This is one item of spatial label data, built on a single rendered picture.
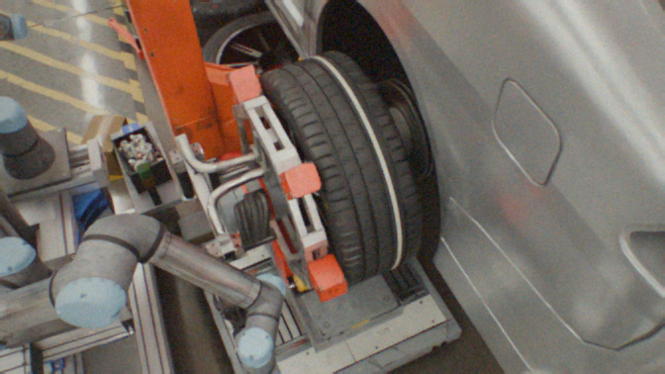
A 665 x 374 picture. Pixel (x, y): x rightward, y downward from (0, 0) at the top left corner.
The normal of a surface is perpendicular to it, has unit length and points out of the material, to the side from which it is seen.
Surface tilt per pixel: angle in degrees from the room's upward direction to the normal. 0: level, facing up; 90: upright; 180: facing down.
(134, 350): 0
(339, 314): 0
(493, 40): 81
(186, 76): 90
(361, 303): 0
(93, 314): 86
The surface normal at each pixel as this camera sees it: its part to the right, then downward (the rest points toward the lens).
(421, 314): -0.02, -0.60
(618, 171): -0.89, 0.25
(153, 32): 0.42, 0.73
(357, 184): 0.29, 0.10
